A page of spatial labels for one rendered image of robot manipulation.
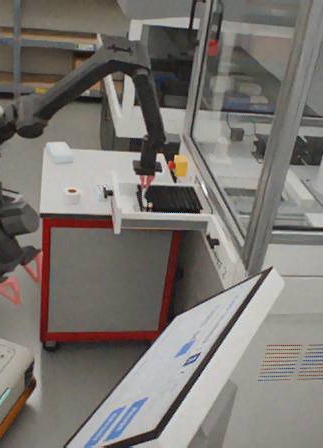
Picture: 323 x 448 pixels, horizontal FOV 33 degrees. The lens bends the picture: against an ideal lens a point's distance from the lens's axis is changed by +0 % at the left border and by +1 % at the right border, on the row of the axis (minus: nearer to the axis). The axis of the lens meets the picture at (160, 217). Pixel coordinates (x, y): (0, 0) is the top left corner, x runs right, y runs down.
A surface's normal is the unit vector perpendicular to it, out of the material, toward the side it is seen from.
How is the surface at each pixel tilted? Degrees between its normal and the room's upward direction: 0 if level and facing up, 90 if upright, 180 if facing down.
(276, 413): 90
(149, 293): 90
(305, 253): 90
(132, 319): 90
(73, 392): 0
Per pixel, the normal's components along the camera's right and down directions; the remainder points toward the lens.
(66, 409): 0.12, -0.86
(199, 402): 0.65, -0.45
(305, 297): 0.15, 0.51
